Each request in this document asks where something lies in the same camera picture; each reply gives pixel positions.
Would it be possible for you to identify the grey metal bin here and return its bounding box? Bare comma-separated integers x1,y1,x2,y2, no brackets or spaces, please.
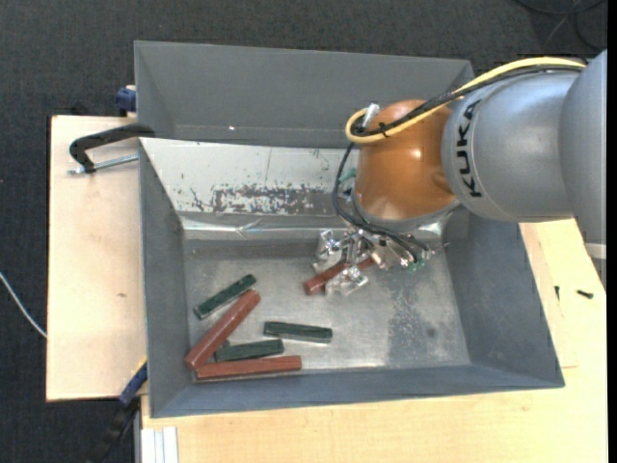
133,40,566,420

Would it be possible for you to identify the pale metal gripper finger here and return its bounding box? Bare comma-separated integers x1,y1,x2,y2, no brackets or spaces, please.
324,264,370,298
313,228,350,270

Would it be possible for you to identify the red-brown block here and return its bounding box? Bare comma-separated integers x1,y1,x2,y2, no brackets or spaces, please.
194,354,304,382
183,289,262,371
303,257,378,297

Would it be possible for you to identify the dark green flat block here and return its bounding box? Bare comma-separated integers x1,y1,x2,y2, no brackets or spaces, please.
262,320,335,345
193,273,258,321
213,338,286,363

